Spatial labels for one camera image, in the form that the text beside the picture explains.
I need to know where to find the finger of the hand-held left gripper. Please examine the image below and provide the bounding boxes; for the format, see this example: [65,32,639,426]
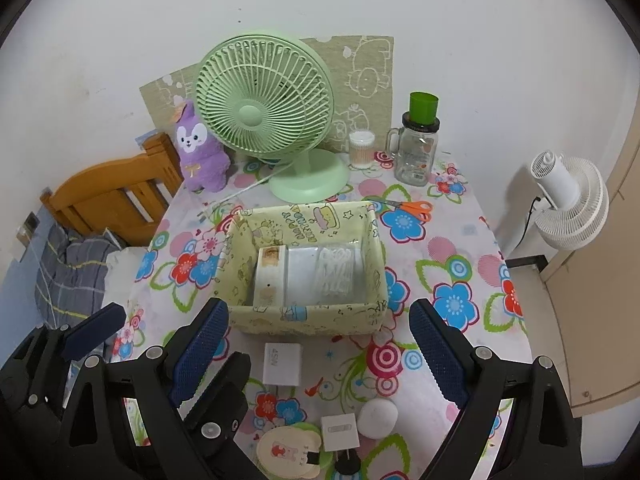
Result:
[187,352,251,480]
[0,303,127,411]

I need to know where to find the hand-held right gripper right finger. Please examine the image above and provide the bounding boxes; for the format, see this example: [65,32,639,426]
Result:
[410,299,583,480]

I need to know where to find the cotton swab container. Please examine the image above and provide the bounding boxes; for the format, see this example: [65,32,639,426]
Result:
[348,130,377,170]

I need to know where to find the small white charger cube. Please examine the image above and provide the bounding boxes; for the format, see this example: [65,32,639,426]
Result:
[321,414,361,452]

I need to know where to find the grey plaid blanket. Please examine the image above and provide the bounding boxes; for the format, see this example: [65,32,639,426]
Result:
[30,225,123,331]

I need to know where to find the purple plush toy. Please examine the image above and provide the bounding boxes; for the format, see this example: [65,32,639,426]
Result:
[172,101,231,193]

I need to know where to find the white earbud case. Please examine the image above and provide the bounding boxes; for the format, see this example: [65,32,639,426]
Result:
[359,399,399,440]

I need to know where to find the wooden chair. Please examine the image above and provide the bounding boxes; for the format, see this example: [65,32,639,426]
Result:
[40,132,183,248]

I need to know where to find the printed beige storage box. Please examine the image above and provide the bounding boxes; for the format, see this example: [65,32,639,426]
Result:
[212,201,390,337]

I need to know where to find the green desk fan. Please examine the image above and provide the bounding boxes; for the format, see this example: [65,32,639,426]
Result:
[196,35,351,203]

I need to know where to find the orange handled scissors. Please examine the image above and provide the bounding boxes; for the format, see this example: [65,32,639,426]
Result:
[372,199,433,223]

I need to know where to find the white small carton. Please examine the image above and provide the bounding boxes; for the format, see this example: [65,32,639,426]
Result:
[252,246,288,307]

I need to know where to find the glass jar mug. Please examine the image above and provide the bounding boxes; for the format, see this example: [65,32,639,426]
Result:
[386,115,441,186]

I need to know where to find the beige door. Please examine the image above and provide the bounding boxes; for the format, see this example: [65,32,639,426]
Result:
[540,77,640,418]

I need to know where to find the round bear print mirror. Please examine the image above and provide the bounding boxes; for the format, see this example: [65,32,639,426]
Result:
[256,425,326,480]

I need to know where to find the black fan cable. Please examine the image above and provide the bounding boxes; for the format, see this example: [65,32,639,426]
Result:
[515,199,540,257]

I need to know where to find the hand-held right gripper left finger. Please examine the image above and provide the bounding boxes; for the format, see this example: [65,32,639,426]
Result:
[60,298,230,480]

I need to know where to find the white coiled cable pack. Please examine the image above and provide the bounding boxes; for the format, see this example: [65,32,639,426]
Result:
[317,242,363,306]

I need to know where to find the white fan cord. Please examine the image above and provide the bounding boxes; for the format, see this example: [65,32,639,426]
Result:
[197,157,288,223]

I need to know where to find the green plastic cup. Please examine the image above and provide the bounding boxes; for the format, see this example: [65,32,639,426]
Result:
[409,91,440,126]

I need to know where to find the white cloth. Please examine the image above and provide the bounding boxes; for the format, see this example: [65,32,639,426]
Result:
[105,247,151,311]

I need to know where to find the white clip fan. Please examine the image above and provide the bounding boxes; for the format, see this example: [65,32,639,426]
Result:
[530,150,610,250]

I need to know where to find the white power adapter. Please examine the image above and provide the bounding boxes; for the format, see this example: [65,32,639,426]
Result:
[263,342,302,398]

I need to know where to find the black plug adapter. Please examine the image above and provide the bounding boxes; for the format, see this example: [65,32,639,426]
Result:
[334,449,362,476]

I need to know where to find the pale blue packet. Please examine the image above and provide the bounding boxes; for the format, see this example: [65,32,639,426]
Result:
[285,245,321,306]

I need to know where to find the wall socket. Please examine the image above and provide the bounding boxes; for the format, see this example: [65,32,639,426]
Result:
[19,212,40,248]

